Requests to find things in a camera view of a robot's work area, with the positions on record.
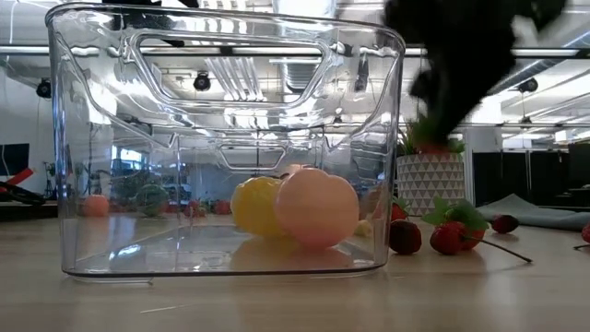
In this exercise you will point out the white column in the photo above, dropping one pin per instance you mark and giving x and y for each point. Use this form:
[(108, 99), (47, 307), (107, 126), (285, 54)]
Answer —
[(481, 138)]

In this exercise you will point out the green toy watermelon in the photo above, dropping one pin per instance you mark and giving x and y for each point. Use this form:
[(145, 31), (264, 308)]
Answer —
[(152, 199)]

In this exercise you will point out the black ceiling camera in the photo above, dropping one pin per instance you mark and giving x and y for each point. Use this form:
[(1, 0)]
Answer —
[(43, 87), (527, 85), (202, 82)]

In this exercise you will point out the black monitor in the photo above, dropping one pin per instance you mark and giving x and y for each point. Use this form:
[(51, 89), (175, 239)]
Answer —
[(580, 161), (14, 159)]

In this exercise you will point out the black room divider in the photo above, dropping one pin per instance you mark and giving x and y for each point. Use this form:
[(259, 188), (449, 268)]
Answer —
[(511, 177)]

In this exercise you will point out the clear plastic container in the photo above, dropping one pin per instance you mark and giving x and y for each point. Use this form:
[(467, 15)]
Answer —
[(207, 258)]

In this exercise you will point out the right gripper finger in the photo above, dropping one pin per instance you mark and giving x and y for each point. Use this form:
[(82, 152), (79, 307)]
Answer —
[(421, 87), (461, 101)]

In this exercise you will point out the yellow toy banana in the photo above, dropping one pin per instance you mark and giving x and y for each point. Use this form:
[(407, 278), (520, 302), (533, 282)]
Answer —
[(364, 228)]

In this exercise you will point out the succulent in white patterned pot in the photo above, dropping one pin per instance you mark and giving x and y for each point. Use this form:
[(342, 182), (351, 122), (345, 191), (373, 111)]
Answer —
[(431, 184)]

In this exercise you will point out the black ceiling rail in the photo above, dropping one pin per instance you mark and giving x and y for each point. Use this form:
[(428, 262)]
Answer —
[(553, 52)]

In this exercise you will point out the grey foam mat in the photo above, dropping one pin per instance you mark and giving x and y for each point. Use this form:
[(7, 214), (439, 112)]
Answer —
[(534, 214)]

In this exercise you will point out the yellow toy pineapple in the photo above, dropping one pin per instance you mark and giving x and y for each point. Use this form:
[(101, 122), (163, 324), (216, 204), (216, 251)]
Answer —
[(253, 205)]

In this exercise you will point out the peach toy fruit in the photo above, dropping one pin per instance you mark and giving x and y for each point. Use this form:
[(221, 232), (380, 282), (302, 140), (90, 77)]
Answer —
[(318, 207)]

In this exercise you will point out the red toy strawberry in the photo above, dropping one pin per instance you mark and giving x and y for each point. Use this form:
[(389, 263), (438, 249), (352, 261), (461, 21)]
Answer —
[(426, 136), (222, 207), (465, 214), (173, 207), (192, 208), (398, 213)]

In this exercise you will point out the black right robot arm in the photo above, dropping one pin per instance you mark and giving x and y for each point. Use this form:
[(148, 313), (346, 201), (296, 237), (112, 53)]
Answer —
[(544, 9)]

